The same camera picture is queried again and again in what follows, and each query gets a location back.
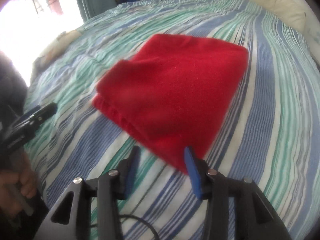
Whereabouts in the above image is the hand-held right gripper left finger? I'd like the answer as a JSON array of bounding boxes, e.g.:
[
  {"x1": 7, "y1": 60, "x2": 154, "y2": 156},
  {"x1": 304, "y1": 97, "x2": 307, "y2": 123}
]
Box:
[{"x1": 34, "y1": 145, "x2": 141, "y2": 240}]

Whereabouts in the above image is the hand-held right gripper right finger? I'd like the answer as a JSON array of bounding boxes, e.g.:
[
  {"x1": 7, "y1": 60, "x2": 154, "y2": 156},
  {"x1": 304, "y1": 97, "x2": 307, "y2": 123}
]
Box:
[{"x1": 184, "y1": 146, "x2": 293, "y2": 240}]

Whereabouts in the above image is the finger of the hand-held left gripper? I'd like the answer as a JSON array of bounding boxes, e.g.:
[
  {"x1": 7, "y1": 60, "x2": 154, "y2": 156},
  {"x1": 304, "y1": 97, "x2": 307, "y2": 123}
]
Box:
[{"x1": 25, "y1": 102, "x2": 58, "y2": 126}]

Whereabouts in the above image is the red sweater with white print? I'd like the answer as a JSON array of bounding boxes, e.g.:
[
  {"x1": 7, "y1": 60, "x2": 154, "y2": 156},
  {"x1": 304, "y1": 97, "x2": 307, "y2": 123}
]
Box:
[{"x1": 91, "y1": 33, "x2": 250, "y2": 176}]

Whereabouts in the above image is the person's left hand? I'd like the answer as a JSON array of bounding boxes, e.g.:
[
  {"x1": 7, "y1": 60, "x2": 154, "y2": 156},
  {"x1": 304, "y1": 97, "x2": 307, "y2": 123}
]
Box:
[{"x1": 0, "y1": 154, "x2": 38, "y2": 213}]

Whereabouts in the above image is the person's dark clothing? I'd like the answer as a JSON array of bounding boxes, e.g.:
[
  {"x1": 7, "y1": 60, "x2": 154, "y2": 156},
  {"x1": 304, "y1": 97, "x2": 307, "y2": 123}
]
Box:
[{"x1": 0, "y1": 51, "x2": 50, "y2": 240}]

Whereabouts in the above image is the white crumpled cloth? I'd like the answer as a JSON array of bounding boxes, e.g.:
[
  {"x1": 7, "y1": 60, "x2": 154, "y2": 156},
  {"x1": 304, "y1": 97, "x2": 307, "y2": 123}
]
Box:
[{"x1": 40, "y1": 29, "x2": 83, "y2": 61}]

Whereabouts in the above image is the blue green striped bed sheet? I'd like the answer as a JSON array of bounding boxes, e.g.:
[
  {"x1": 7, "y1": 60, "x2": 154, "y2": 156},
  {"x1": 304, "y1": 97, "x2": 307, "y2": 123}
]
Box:
[{"x1": 24, "y1": 0, "x2": 320, "y2": 240}]

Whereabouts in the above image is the black cable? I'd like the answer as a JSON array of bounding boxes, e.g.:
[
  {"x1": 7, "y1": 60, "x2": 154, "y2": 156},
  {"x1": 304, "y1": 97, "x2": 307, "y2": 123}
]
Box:
[{"x1": 90, "y1": 214, "x2": 160, "y2": 240}]

